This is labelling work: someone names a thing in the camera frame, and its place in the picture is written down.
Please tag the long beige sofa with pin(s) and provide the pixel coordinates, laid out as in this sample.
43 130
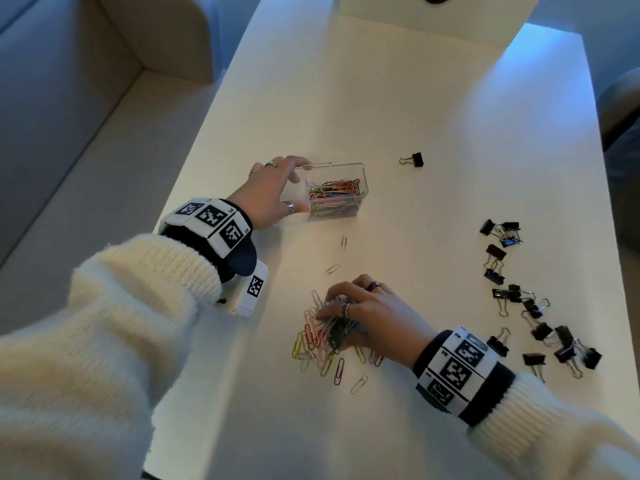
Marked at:
65 119

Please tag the group of black binder clips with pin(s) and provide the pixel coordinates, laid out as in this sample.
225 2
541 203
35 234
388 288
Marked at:
496 252

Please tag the transparent box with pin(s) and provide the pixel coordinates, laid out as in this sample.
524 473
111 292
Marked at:
295 192

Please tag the left marker wristband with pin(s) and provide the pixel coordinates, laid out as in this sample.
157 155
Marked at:
210 222

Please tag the person's left hand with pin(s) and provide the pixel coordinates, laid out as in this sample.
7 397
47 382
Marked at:
262 194

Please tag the pile of coloured paper clips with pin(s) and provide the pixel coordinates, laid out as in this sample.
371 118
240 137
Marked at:
335 197
312 337

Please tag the white socket panel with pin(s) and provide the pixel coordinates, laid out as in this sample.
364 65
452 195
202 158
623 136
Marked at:
375 9

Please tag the person's right hand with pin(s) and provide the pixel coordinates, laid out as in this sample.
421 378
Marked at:
390 324

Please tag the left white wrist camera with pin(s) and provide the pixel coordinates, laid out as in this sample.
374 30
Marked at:
252 289

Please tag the marker wristband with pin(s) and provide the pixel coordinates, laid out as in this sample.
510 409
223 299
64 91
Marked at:
460 374
210 222

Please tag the person's left forearm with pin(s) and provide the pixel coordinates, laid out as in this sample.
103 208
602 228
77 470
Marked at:
90 369

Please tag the single black binder clip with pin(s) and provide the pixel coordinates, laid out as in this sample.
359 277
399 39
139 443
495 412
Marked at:
418 159

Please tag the right marker wristband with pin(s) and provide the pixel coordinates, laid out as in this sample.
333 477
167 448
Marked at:
460 374

